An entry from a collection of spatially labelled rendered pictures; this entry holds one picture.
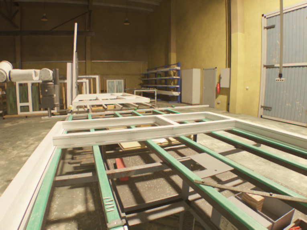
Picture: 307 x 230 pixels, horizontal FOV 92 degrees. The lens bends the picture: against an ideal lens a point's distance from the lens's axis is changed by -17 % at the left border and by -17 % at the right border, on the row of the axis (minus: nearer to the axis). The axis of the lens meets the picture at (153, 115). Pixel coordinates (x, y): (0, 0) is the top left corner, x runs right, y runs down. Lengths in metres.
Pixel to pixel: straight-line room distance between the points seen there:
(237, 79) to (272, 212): 7.15
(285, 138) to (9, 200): 1.38
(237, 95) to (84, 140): 7.32
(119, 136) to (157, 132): 0.25
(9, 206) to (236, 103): 7.86
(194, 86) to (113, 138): 9.30
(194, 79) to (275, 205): 9.51
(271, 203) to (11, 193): 1.09
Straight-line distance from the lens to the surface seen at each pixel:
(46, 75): 1.12
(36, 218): 0.61
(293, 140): 1.30
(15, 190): 0.62
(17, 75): 1.19
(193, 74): 10.20
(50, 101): 1.16
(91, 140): 1.11
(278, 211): 1.08
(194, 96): 10.28
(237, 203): 0.93
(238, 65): 8.01
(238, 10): 8.57
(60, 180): 0.86
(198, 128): 1.34
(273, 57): 7.43
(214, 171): 0.82
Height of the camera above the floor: 1.23
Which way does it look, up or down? 10 degrees down
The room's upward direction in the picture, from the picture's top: straight up
